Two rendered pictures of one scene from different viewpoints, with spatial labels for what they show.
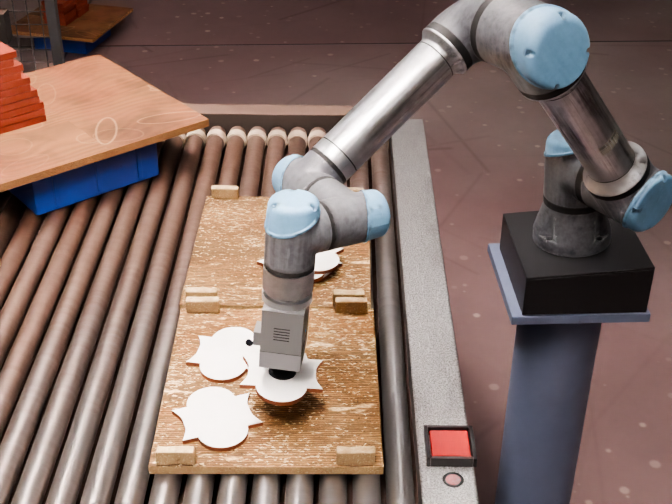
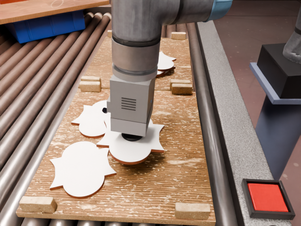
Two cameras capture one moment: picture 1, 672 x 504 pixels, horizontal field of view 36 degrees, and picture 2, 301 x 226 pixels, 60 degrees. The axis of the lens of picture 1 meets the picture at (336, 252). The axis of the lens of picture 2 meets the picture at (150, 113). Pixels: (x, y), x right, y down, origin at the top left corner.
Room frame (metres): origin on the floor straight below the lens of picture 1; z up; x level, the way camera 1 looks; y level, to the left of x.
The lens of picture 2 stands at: (0.90, 0.02, 1.35)
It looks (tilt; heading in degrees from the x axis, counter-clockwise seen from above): 37 degrees down; 3
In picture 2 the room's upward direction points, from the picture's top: straight up
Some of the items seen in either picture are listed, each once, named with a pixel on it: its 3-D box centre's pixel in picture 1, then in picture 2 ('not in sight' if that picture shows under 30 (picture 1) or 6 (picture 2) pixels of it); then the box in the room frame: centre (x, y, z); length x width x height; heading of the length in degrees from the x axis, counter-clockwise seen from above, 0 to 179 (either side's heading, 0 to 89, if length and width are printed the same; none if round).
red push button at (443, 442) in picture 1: (449, 446); (266, 198); (1.21, -0.18, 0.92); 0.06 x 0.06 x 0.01; 0
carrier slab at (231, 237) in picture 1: (281, 250); (141, 60); (1.77, 0.11, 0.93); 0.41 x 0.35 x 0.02; 179
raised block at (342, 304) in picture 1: (351, 305); (182, 89); (1.55, -0.03, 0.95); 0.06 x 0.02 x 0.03; 91
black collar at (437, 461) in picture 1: (449, 445); (266, 198); (1.21, -0.18, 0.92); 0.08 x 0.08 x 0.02; 0
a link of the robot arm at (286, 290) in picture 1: (288, 277); (135, 51); (1.29, 0.07, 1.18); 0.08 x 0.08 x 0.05
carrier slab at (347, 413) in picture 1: (272, 383); (128, 139); (1.35, 0.10, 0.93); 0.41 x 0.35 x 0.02; 1
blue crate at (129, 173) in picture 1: (65, 150); (40, 16); (2.11, 0.61, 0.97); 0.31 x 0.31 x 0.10; 40
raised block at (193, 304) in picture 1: (202, 304); (90, 86); (1.55, 0.24, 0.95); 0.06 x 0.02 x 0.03; 91
